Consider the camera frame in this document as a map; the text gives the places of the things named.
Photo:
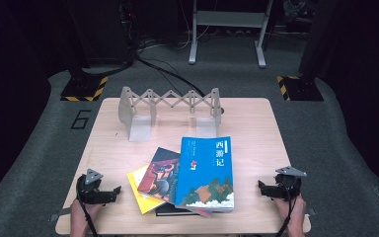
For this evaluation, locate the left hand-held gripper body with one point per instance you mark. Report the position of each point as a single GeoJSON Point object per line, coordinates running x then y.
{"type": "Point", "coordinates": [93, 196]}

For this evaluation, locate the black stand striped base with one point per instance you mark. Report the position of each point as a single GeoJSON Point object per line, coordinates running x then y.
{"type": "Point", "coordinates": [302, 89]}
{"type": "Point", "coordinates": [85, 89]}

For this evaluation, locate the small dark knob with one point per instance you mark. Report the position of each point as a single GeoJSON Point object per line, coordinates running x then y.
{"type": "Point", "coordinates": [222, 111]}

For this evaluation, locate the grey expandable book rack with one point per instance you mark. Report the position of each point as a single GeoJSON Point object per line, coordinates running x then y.
{"type": "Point", "coordinates": [139, 128]}

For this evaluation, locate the white metal stand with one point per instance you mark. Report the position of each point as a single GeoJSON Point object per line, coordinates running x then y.
{"type": "Point", "coordinates": [230, 19]}

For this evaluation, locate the person's right hand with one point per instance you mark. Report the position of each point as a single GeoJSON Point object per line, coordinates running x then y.
{"type": "Point", "coordinates": [292, 210]}

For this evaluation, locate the person's left hand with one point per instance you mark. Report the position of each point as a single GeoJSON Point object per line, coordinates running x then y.
{"type": "Point", "coordinates": [82, 214]}

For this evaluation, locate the dark cabinet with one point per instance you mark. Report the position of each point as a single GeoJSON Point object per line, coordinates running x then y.
{"type": "Point", "coordinates": [108, 33]}

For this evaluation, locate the red and blue illustrated book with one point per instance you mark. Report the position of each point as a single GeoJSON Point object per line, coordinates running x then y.
{"type": "Point", "coordinates": [159, 174]}

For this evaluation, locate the black book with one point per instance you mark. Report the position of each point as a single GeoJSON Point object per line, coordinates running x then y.
{"type": "Point", "coordinates": [174, 213]}

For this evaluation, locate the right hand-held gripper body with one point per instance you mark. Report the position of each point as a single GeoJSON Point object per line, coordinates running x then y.
{"type": "Point", "coordinates": [288, 187]}

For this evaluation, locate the yellow book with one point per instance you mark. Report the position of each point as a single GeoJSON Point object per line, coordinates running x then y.
{"type": "Point", "coordinates": [141, 202]}

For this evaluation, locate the grey tape strip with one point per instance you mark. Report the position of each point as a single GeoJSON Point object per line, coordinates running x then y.
{"type": "Point", "coordinates": [310, 212]}
{"type": "Point", "coordinates": [57, 215]}

